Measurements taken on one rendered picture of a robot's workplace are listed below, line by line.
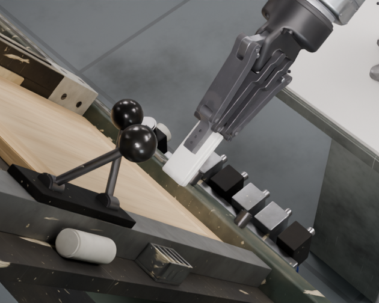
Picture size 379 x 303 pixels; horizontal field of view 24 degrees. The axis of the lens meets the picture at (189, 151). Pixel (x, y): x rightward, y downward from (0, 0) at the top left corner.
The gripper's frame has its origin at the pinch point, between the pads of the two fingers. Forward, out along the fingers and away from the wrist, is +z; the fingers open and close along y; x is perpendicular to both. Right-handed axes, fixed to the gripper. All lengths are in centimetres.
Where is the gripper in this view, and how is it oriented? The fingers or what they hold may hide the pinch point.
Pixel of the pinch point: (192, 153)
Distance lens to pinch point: 95.8
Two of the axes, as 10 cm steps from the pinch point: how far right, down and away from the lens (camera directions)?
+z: -6.1, 7.8, 0.8
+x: -6.8, -5.8, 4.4
